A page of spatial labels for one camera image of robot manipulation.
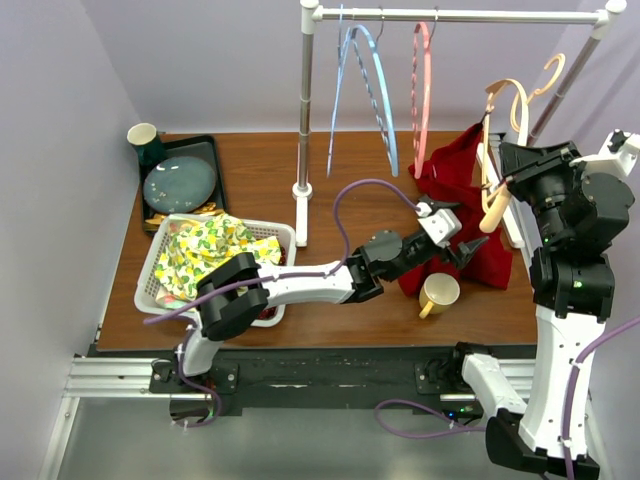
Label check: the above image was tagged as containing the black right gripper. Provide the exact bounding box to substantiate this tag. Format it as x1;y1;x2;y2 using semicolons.
500;140;590;245

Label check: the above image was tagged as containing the light wooden hanger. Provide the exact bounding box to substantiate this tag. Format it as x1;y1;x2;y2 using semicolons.
479;53;566;234

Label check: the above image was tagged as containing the plain red garment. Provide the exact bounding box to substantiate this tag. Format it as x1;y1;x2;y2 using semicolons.
398;123;513;296

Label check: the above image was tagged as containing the pink plastic hanger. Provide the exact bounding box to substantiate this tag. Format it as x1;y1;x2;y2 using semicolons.
410;21;432;179

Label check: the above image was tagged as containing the light blue plastic hanger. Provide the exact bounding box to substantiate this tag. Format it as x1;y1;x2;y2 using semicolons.
346;24;399;177

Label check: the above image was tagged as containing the red polka dot skirt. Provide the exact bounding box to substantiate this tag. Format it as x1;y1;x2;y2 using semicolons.
257;244;289;321

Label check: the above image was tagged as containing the blue wire hanger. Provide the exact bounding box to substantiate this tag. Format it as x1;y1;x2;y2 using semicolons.
326;6;352;177

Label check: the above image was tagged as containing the yellow lemon print garment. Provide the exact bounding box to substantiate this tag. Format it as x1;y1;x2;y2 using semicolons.
154;214;285;302

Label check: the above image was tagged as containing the pastel floral skirt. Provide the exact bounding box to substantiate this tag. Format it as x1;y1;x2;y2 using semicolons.
155;289;186;309

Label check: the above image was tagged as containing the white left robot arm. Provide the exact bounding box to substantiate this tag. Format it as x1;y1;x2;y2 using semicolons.
171;197;488;392

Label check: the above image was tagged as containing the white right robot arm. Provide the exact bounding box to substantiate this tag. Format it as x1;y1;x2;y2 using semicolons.
442;130;639;479

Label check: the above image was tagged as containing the silver white clothes rack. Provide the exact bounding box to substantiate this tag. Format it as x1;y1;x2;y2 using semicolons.
292;1;627;247

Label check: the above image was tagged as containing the yellow mug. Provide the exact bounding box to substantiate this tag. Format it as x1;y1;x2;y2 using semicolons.
419;273;460;319

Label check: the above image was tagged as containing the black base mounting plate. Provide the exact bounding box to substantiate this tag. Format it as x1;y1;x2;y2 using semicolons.
150;346;483;421

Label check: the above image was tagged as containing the gold cutlery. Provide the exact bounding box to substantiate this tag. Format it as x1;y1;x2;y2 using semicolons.
143;202;225;231

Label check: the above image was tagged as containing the black tray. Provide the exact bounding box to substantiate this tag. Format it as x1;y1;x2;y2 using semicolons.
139;135;228;235

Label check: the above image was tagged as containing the teal ceramic plate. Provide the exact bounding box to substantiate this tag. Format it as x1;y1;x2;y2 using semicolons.
143;156;217;214

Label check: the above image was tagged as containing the white plastic mesh basket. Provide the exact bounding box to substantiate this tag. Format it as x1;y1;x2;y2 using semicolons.
134;214;296;315

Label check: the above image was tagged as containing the dark green cup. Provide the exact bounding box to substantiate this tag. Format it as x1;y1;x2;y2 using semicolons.
126;123;167;166

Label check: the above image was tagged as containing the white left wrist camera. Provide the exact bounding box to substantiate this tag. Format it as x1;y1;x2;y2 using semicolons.
416;201;462;247

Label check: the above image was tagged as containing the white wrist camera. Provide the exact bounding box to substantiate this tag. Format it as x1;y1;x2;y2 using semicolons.
416;201;462;247
569;129;640;180

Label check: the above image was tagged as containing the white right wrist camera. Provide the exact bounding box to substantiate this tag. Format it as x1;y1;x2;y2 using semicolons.
569;129;640;180

